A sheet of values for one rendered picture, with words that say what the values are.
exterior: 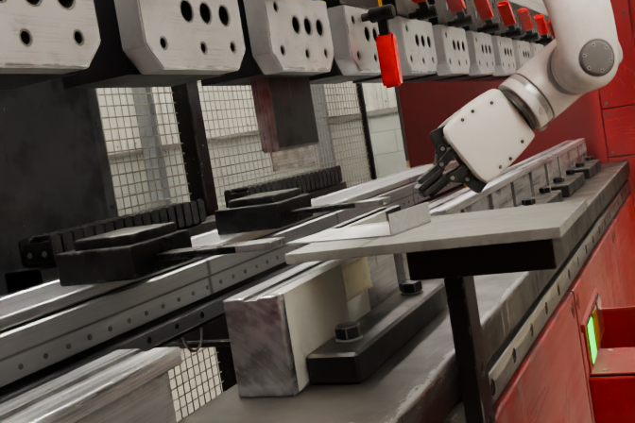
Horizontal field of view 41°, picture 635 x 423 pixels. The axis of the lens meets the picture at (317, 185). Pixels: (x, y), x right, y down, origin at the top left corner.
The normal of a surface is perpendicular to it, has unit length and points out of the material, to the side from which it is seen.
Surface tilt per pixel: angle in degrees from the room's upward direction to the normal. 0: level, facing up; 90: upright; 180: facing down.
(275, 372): 90
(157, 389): 90
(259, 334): 90
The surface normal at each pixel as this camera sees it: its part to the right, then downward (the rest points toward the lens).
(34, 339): 0.90, -0.12
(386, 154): -0.18, 0.08
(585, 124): -0.41, 0.11
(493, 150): 0.11, 0.10
